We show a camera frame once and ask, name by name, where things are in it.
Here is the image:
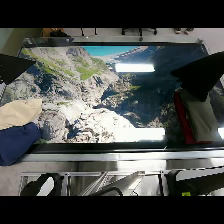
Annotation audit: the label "beige garment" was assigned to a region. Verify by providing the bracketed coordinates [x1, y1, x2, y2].
[0, 97, 44, 131]

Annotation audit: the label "silver frame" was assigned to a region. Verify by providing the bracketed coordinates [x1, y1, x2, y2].
[18, 149, 224, 197]

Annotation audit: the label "blue garment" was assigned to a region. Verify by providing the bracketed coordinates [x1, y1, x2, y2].
[0, 121, 44, 167]

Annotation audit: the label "red garment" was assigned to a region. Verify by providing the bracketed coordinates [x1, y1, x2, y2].
[172, 90, 213, 145]

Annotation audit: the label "olive grey garment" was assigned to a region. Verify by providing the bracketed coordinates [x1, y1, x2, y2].
[179, 87, 220, 143]

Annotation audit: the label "black cable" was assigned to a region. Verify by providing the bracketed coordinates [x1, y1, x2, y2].
[87, 186, 125, 197]

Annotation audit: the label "person's legs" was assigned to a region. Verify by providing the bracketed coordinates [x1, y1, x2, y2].
[173, 27, 195, 35]

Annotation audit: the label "black office chair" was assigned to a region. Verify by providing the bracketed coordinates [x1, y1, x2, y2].
[120, 27, 159, 37]

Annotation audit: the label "black garment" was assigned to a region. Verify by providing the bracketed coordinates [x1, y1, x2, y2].
[0, 50, 224, 103]

